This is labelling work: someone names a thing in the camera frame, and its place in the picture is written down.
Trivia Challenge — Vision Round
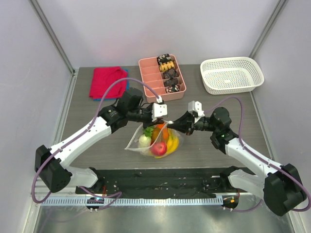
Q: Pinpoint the yellow banana bunch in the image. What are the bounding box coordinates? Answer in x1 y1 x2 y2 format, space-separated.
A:
155 129 180 158

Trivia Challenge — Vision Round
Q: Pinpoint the orange fruit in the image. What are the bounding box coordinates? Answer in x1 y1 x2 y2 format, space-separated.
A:
151 124 169 141

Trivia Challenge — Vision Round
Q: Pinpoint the clear polka dot zip bag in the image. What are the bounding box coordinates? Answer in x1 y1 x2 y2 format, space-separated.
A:
125 121 183 159

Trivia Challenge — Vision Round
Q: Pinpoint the red apple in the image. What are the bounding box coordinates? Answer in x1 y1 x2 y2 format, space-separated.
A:
151 142 167 156

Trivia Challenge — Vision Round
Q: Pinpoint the white radish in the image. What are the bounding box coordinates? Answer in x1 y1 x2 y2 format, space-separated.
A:
138 127 154 148

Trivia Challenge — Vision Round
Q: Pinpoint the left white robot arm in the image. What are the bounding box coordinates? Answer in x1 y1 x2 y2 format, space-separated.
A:
35 88 167 194

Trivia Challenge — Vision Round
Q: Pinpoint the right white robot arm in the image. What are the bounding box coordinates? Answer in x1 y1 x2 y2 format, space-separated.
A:
168 107 311 216

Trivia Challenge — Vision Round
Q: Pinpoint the blue folded cloth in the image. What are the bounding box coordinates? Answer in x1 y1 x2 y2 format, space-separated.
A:
93 68 131 101

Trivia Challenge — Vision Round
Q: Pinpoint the red folded cloth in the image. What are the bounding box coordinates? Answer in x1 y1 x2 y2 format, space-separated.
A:
88 67 129 100

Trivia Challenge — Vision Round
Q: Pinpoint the black white dotted sock roll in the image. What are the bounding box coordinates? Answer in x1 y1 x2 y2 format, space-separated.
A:
165 84 180 94

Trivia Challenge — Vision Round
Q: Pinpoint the pink divided organizer tray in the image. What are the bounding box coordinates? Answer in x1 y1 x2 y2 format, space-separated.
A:
138 54 187 103

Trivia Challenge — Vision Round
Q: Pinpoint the white perforated plastic basket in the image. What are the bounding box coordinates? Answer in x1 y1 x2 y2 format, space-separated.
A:
200 57 264 95

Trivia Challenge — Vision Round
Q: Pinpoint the dark floral sock roll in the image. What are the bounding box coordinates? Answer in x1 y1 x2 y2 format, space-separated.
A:
164 78 179 87

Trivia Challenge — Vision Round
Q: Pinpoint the dark brown sock roll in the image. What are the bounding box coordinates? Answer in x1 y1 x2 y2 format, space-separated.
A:
163 68 178 79

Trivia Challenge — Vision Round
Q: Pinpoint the yellow patterned sock roll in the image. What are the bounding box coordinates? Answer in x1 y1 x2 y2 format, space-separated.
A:
159 61 175 72

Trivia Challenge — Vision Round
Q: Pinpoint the black patterned sock roll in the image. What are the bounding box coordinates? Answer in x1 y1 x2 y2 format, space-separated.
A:
156 53 172 65

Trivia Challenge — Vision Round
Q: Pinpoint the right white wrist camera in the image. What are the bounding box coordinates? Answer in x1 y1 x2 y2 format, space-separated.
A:
188 101 205 123

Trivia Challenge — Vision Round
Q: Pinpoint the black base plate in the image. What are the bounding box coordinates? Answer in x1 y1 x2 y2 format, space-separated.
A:
75 166 250 199

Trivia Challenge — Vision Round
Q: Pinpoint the white slotted cable duct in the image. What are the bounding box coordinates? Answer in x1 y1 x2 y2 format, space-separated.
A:
42 196 223 206

